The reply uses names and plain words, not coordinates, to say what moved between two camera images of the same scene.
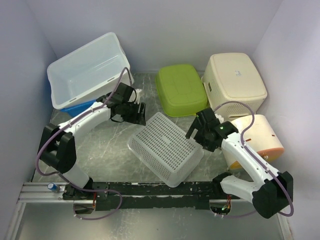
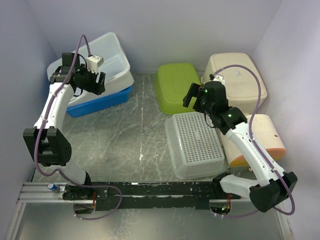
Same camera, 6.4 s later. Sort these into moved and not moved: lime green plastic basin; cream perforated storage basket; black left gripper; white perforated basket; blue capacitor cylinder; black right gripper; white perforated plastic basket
Moved: black left gripper; black right gripper; white perforated plastic basket
Not moved: cream perforated storage basket; lime green plastic basin; white perforated basket; blue capacitor cylinder
